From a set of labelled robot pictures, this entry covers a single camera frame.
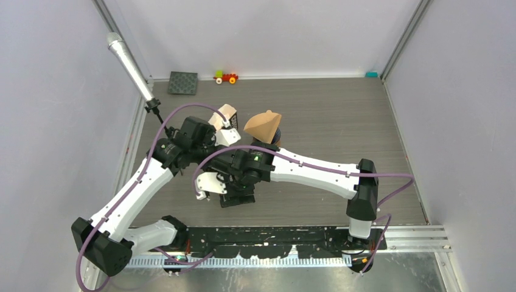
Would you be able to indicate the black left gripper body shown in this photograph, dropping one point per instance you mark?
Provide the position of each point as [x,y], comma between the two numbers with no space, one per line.
[199,149]

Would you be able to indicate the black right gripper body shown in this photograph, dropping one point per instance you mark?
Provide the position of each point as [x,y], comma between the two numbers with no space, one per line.
[235,186]

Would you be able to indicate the blue ribbed dripper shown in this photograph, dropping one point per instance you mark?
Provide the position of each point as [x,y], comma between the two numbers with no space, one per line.
[276,140]

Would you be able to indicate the coffee paper filter box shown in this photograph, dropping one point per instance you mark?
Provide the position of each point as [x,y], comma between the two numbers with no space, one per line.
[230,114]

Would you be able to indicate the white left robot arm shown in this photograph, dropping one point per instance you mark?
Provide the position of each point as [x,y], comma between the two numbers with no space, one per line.
[107,240]

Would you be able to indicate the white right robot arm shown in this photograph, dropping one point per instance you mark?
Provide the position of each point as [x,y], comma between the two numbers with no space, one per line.
[357,183]

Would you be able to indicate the dark grey studded plate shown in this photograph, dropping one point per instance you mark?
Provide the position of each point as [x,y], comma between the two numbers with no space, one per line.
[182,83]

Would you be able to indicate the red toy brick car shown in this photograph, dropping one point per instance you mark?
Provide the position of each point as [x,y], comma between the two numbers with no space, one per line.
[220,77]

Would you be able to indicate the silver microphone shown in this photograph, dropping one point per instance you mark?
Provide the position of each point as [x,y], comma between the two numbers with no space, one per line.
[118,47]

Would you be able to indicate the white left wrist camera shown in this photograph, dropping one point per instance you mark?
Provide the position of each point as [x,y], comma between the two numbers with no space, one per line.
[227,135]

